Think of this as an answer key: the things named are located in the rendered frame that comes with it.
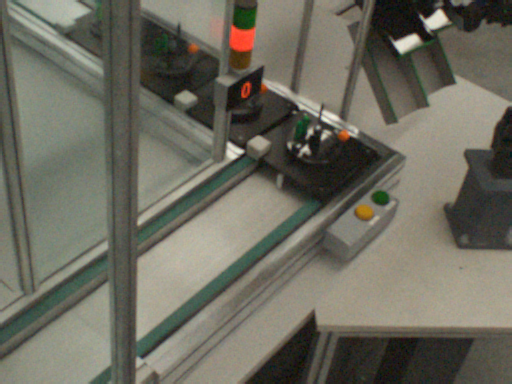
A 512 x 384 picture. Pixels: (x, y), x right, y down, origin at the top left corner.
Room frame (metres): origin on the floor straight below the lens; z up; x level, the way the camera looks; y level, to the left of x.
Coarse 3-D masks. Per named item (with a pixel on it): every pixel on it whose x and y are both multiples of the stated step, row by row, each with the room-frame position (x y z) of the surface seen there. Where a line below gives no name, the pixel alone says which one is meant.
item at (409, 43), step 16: (384, 0) 1.77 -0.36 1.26; (400, 0) 1.78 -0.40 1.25; (384, 16) 1.72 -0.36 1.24; (400, 16) 1.74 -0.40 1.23; (416, 16) 1.74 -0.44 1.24; (384, 32) 1.65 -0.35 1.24; (400, 32) 1.69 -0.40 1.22; (416, 32) 1.71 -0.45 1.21; (400, 48) 1.64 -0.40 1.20; (416, 48) 1.64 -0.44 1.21
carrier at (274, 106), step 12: (264, 96) 1.69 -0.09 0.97; (276, 96) 1.70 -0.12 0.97; (240, 108) 1.60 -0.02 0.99; (252, 108) 1.60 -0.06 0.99; (264, 108) 1.64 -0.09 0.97; (276, 108) 1.64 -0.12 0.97; (288, 108) 1.65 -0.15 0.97; (240, 120) 1.57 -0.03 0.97; (252, 120) 1.58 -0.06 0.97; (264, 120) 1.59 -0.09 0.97; (276, 120) 1.59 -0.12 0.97; (240, 132) 1.53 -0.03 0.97; (252, 132) 1.53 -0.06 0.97; (264, 132) 1.55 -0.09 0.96; (240, 144) 1.48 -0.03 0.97
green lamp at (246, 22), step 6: (234, 6) 1.40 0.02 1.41; (234, 12) 1.40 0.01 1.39; (240, 12) 1.39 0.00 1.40; (246, 12) 1.39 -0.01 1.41; (252, 12) 1.39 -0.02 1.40; (234, 18) 1.40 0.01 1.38; (240, 18) 1.39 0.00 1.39; (246, 18) 1.39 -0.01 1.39; (252, 18) 1.39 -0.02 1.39; (234, 24) 1.39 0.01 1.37; (240, 24) 1.39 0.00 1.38; (246, 24) 1.39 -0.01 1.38; (252, 24) 1.39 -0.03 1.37; (246, 30) 1.39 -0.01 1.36
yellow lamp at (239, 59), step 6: (234, 48) 1.39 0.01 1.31; (252, 48) 1.40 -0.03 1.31; (234, 54) 1.39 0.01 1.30; (240, 54) 1.39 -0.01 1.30; (246, 54) 1.39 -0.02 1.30; (228, 60) 1.40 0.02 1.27; (234, 60) 1.39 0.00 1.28; (240, 60) 1.39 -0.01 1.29; (246, 60) 1.39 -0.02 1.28; (234, 66) 1.39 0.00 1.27; (240, 66) 1.39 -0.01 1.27; (246, 66) 1.39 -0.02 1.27
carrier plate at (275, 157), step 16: (304, 112) 1.64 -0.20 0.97; (288, 128) 1.56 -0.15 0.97; (336, 128) 1.59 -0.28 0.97; (272, 144) 1.49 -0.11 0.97; (352, 144) 1.53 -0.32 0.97; (256, 160) 1.45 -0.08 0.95; (272, 160) 1.43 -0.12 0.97; (288, 160) 1.44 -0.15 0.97; (352, 160) 1.47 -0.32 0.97; (368, 160) 1.48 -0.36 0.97; (288, 176) 1.39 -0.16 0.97; (304, 176) 1.39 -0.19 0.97; (320, 176) 1.39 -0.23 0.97; (336, 176) 1.40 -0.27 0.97; (320, 192) 1.34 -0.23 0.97
